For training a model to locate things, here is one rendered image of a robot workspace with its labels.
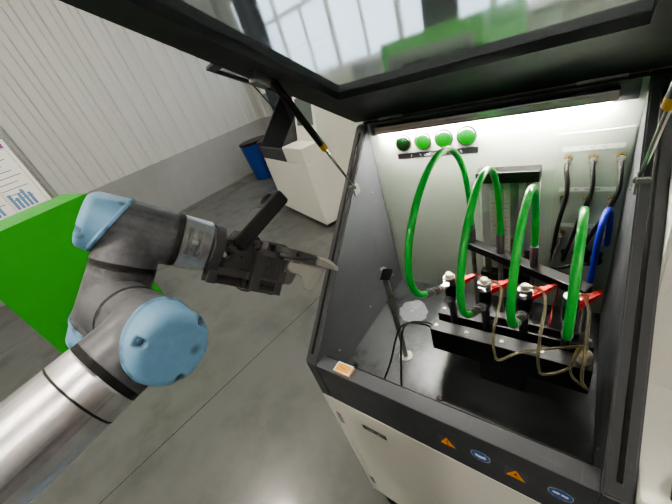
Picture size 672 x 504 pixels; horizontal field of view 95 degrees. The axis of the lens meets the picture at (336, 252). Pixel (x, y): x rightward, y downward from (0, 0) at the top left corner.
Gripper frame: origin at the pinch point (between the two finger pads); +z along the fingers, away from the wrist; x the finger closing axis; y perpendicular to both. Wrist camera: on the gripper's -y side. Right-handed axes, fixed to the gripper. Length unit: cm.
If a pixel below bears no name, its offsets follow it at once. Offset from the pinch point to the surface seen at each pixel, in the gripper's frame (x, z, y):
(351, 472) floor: -64, 84, 90
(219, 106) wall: -639, 72, -311
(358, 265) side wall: -28.4, 32.2, -4.1
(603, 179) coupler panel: 26, 52, -33
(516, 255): 24.6, 20.6, -7.4
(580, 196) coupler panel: 21, 54, -30
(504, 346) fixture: 13.1, 46.4, 9.1
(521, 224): 24.5, 20.9, -12.7
